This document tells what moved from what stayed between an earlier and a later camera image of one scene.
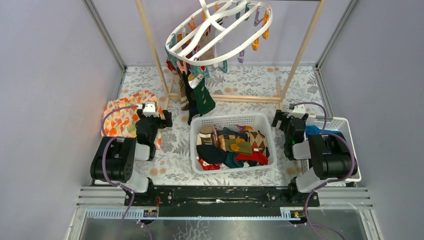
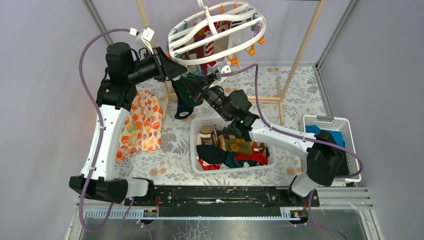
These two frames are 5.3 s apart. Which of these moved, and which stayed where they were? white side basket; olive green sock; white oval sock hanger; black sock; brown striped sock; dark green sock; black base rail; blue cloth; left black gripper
Moved: dark green sock; left black gripper
Stayed: white side basket; blue cloth; brown striped sock; white oval sock hanger; olive green sock; black sock; black base rail
